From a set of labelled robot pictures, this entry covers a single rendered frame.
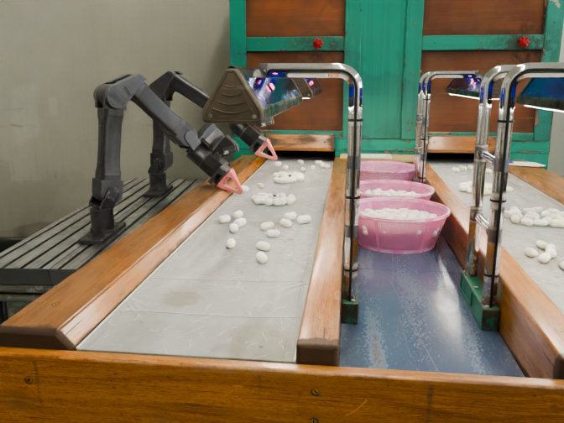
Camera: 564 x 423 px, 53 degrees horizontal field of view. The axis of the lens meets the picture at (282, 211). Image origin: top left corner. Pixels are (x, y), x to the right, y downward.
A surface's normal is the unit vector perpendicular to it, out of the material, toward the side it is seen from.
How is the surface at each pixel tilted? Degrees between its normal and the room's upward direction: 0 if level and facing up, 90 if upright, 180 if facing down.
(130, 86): 90
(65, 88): 90
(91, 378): 90
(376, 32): 90
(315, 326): 0
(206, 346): 0
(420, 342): 0
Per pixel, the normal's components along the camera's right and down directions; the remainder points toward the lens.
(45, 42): -0.04, 0.23
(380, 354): 0.00, -0.97
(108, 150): 0.60, 0.18
